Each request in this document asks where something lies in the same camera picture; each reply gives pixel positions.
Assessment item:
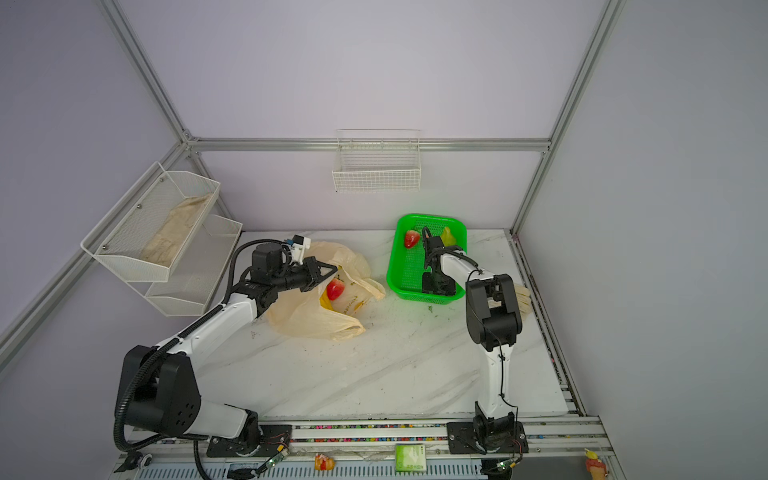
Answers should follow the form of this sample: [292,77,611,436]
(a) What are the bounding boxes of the red fake strawberry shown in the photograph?
[325,278,345,302]
[404,230,421,249]

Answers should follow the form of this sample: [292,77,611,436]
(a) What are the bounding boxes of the yellow fake banana bunch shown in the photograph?
[320,282,370,316]

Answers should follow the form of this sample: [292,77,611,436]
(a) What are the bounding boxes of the translucent beige plastic bag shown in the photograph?
[265,242,386,342]

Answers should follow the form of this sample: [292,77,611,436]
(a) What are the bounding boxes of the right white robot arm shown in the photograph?
[421,227,523,453]

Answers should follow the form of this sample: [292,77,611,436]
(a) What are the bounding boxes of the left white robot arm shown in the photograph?
[112,236,338,455]

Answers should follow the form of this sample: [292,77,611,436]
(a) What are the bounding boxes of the green fake pear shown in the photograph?
[440,227,457,247]

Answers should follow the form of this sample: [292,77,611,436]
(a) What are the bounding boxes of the green plastic basket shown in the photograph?
[387,214,468,305]

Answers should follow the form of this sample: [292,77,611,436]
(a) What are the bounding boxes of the white lower mesh shelf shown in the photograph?
[141,214,242,317]

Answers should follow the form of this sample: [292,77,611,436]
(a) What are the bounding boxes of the white mesh shelf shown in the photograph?
[80,163,220,283]
[141,214,242,317]

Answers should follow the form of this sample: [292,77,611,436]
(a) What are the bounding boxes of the white upper mesh shelf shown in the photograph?
[80,163,220,283]

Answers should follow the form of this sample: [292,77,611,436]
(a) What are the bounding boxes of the small orange toy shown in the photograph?
[314,454,336,471]

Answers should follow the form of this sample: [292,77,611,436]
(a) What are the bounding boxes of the yellow red toy figure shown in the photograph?
[585,449,608,480]

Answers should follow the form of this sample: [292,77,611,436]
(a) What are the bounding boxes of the black corrugated cable left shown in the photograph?
[221,238,289,304]

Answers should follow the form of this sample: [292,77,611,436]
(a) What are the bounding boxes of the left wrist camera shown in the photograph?
[283,235,311,265]

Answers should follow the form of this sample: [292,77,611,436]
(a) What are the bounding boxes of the white wire wall basket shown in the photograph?
[332,129,422,194]

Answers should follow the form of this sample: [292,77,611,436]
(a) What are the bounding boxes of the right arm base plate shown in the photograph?
[446,422,529,455]

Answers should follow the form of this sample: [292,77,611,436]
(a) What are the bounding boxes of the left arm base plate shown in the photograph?
[206,423,293,458]

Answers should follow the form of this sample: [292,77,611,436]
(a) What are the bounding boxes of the green box on rail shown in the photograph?
[395,444,427,473]

